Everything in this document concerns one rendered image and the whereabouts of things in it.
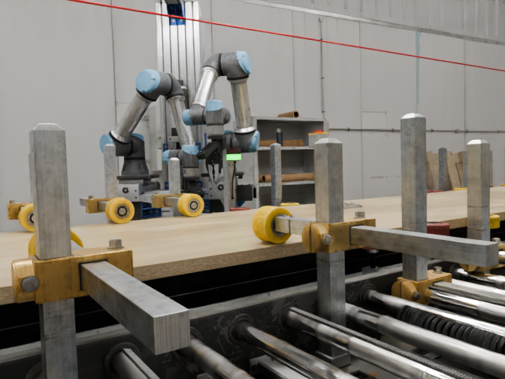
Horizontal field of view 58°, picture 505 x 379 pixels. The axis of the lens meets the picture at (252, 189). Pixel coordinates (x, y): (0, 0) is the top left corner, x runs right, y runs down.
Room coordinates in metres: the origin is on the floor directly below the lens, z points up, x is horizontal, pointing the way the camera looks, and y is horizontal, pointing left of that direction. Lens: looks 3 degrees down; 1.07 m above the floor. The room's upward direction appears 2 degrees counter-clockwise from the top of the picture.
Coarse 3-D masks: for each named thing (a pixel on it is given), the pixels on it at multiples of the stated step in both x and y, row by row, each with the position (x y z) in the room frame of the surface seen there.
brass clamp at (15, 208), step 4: (8, 204) 1.49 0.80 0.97; (12, 204) 1.48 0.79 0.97; (16, 204) 1.48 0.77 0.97; (20, 204) 1.48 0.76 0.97; (24, 204) 1.49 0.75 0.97; (28, 204) 1.49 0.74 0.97; (8, 208) 1.46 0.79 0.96; (12, 208) 1.47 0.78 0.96; (16, 208) 1.47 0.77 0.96; (8, 212) 1.46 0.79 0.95; (12, 212) 1.47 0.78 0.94; (16, 212) 1.47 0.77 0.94; (8, 216) 1.46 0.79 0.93; (12, 216) 1.47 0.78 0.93; (16, 216) 1.47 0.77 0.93
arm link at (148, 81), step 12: (144, 72) 2.22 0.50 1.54; (156, 72) 2.23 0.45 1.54; (144, 84) 2.21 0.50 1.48; (156, 84) 2.21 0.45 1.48; (168, 84) 2.28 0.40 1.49; (144, 96) 2.24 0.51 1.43; (156, 96) 2.27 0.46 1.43; (132, 108) 2.30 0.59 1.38; (144, 108) 2.30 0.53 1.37; (120, 120) 2.35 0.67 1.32; (132, 120) 2.32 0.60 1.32; (120, 132) 2.35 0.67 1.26; (120, 144) 2.37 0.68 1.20
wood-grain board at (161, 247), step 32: (448, 192) 2.40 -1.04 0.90; (96, 224) 1.44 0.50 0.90; (128, 224) 1.41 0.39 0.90; (160, 224) 1.39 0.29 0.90; (192, 224) 1.36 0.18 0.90; (224, 224) 1.34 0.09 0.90; (384, 224) 1.24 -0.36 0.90; (0, 256) 0.93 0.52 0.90; (160, 256) 0.88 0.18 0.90; (192, 256) 0.87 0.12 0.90; (224, 256) 0.89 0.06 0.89; (256, 256) 0.93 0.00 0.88; (0, 288) 0.68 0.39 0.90
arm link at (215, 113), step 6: (210, 102) 1.97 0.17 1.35; (216, 102) 1.97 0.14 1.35; (210, 108) 1.97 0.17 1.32; (216, 108) 1.97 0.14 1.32; (222, 108) 2.03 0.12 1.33; (210, 114) 1.97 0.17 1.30; (216, 114) 1.97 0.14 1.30; (222, 114) 2.00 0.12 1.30; (210, 120) 1.97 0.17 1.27; (216, 120) 1.97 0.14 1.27; (222, 120) 2.00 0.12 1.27
